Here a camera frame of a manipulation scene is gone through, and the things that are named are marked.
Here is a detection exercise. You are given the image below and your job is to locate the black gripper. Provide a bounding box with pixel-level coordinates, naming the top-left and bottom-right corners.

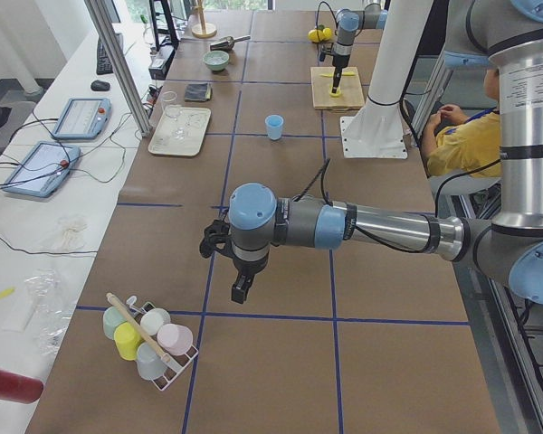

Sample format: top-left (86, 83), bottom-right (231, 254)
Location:
top-left (319, 42), bottom-right (349, 91)
top-left (231, 246), bottom-right (270, 303)

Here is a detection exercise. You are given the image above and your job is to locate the light blue plastic cup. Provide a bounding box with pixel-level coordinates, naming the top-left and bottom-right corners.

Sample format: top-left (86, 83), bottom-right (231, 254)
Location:
top-left (265, 114), bottom-right (284, 141)

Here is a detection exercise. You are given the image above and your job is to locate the pink cup on rack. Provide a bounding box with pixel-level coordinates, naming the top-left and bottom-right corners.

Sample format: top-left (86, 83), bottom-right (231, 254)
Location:
top-left (157, 324), bottom-right (194, 355)

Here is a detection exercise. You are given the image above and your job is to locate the white cup on rack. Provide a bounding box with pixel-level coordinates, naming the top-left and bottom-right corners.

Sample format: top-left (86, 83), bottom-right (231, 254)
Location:
top-left (140, 307), bottom-right (171, 336)

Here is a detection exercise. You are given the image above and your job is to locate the grey-blue cup on rack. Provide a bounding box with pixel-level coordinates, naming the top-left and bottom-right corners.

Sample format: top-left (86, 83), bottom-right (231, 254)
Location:
top-left (136, 342), bottom-right (167, 381)

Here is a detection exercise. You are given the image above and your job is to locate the yellow cup on rack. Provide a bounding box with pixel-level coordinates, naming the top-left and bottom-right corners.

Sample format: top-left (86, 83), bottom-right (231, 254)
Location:
top-left (113, 322), bottom-right (143, 361)

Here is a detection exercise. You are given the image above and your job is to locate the green cup on rack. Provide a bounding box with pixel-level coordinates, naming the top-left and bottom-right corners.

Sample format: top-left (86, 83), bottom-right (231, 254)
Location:
top-left (102, 307), bottom-right (126, 340)

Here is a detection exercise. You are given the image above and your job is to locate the wooden cup tree stand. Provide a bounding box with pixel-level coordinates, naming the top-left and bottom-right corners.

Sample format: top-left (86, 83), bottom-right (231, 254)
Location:
top-left (191, 0), bottom-right (217, 39)

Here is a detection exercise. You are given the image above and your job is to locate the yellow plastic knife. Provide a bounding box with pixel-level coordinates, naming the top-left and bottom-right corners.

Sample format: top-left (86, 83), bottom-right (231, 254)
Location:
top-left (319, 71), bottom-right (356, 78)

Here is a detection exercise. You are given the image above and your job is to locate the wooden cutting board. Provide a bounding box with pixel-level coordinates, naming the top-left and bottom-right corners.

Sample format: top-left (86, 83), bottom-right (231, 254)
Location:
top-left (310, 66), bottom-right (367, 111)

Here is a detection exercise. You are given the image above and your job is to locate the steel ice scoop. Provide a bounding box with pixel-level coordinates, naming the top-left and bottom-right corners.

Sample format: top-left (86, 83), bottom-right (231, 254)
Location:
top-left (209, 35), bottom-right (251, 52)

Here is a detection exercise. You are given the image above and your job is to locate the green bowl of ice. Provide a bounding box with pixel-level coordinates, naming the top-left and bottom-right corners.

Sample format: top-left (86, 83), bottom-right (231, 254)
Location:
top-left (203, 50), bottom-right (230, 72)

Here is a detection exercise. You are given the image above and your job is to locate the grey folded cloth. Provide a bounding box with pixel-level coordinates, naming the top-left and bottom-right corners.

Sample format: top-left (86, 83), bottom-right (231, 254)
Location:
top-left (185, 82), bottom-right (212, 102)

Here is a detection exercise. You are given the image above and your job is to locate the person in yellow shirt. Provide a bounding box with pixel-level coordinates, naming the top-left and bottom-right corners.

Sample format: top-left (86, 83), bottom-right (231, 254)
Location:
top-left (422, 67), bottom-right (503, 178)

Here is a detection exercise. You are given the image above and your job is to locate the cream bear tray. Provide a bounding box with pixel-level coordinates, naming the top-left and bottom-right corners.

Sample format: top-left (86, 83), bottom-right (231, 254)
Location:
top-left (148, 106), bottom-right (211, 157)

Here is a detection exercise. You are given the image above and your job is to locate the clear wine glass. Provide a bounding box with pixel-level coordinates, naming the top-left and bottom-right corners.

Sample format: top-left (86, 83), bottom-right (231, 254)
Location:
top-left (160, 90), bottom-right (186, 140)

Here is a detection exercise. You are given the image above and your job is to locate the clear plastic bag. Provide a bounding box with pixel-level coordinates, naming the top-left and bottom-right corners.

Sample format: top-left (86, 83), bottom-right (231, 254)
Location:
top-left (25, 269), bottom-right (74, 359)

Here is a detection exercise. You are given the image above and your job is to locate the near blue teach pendant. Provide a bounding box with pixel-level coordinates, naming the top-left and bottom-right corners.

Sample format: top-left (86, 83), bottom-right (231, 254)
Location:
top-left (2, 141), bottom-right (81, 198)

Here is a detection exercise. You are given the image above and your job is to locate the blue teach pendant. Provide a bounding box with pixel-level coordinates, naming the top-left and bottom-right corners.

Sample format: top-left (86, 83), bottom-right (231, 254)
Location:
top-left (51, 98), bottom-right (111, 140)
top-left (2, 141), bottom-right (81, 198)

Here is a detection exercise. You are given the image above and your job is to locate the far blue teach pendant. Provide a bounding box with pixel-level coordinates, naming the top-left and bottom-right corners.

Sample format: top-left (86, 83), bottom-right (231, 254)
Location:
top-left (51, 98), bottom-right (111, 140)

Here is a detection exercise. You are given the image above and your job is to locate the black keyboard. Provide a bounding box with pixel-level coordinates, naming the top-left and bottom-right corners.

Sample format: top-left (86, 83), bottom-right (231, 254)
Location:
top-left (96, 38), bottom-right (113, 76)

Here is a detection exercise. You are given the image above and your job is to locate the black computer mouse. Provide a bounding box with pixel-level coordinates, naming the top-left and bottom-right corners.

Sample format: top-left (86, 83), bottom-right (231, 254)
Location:
top-left (90, 80), bottom-right (110, 91)

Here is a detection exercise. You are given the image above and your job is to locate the red bottle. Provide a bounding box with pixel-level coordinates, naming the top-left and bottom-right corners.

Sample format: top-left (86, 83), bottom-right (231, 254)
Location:
top-left (0, 370), bottom-right (43, 403)

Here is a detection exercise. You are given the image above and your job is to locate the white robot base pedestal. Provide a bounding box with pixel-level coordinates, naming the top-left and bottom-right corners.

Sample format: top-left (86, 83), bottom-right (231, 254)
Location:
top-left (340, 0), bottom-right (433, 159)

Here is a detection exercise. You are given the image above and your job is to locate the white wire cup rack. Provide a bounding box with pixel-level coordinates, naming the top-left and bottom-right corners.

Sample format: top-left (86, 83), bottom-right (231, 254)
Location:
top-left (126, 296), bottom-right (198, 391)

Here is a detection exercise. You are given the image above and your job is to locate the aluminium frame post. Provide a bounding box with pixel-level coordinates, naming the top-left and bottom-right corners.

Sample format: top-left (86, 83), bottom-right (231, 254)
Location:
top-left (84, 0), bottom-right (152, 137)

